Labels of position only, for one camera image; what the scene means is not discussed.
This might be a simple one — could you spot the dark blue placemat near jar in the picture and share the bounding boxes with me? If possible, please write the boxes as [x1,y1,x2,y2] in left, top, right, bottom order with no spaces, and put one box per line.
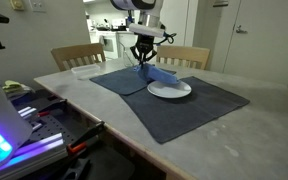
[89,65,177,96]

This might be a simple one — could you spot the clear plastic container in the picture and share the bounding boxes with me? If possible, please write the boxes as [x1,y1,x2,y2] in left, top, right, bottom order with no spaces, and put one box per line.
[71,64,100,80]

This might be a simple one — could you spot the wooden chair near jar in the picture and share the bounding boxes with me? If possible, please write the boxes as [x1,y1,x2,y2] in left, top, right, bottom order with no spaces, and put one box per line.
[51,43,106,71]

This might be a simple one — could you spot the grey door with handle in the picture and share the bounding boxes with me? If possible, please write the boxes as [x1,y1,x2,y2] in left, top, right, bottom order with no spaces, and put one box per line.
[224,0,288,85]

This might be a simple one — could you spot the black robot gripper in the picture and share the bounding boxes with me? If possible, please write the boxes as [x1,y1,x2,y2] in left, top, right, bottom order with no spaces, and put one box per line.
[130,34,157,67]

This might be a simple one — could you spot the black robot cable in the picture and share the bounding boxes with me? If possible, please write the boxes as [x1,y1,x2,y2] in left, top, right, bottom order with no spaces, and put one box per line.
[153,31,178,46]

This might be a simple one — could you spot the white round plate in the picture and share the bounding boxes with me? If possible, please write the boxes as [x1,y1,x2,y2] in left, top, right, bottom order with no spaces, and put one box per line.
[147,81,192,98]

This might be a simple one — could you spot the black orange clamp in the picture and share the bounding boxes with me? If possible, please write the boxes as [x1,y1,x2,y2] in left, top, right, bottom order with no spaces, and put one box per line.
[67,122,104,154]

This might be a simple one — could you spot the wooden chair near plate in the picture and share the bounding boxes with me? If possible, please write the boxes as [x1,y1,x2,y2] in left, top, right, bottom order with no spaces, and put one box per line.
[156,45,210,70]

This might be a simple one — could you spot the dark blue placemat under plate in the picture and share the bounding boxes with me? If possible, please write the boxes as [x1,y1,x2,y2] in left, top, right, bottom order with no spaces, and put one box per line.
[122,77,249,144]

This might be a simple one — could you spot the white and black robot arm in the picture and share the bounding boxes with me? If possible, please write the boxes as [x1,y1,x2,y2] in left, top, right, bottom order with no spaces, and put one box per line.
[110,0,165,65]

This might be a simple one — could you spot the clear glass jar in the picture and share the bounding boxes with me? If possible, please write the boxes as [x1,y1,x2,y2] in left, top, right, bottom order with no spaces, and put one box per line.
[123,47,137,67]

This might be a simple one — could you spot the white kitchen stove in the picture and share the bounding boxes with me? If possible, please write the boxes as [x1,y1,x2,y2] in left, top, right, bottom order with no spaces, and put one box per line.
[96,31,119,59]

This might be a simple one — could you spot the blue microfiber towel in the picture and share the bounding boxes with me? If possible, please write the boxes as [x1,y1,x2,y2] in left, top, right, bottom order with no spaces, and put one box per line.
[134,63,179,84]

